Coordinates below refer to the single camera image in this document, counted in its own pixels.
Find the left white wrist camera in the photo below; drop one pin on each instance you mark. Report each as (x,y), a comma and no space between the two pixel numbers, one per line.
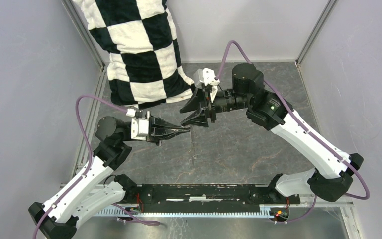
(139,123)

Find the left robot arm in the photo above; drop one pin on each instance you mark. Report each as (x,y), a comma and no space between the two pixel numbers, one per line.
(60,216)

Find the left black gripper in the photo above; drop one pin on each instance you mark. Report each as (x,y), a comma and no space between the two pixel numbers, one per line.
(157,132)

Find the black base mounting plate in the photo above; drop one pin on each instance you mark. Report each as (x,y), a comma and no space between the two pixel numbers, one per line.
(205,198)

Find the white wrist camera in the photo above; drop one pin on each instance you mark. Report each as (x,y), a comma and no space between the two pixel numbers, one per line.
(206,79)
(139,123)

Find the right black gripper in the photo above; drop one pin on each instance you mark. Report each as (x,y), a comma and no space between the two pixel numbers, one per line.
(201,97)

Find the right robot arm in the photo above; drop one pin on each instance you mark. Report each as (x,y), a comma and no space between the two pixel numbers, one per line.
(333,170)

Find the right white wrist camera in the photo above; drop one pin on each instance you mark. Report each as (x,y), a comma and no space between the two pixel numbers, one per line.
(206,79)

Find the black white checkered blanket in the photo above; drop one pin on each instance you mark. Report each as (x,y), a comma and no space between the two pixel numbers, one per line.
(140,37)

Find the white slotted cable duct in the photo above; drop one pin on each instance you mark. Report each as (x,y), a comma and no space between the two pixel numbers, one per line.
(262,212)

